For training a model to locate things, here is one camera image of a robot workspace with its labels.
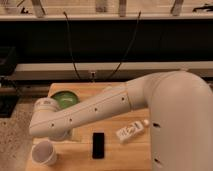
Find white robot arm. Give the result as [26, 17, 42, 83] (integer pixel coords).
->
[29, 71, 213, 171]

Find white crumpled cloth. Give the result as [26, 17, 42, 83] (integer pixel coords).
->
[102, 86, 112, 91]

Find green bowl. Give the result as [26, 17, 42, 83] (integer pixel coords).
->
[52, 91, 79, 109]

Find white plastic bottle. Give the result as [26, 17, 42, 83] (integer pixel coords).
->
[116, 119, 150, 143]

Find black smartphone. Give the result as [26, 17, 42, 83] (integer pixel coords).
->
[92, 133, 105, 159]

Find white horizontal rail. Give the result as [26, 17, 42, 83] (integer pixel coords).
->
[8, 61, 213, 81]

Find white wall outlet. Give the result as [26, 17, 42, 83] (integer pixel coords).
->
[89, 70, 96, 80]

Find left black cable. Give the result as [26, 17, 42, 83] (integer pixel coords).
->
[63, 11, 82, 81]

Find black cable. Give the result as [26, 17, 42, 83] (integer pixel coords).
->
[63, 11, 82, 81]
[103, 10, 142, 81]

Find right black cable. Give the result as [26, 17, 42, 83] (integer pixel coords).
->
[103, 10, 142, 81]

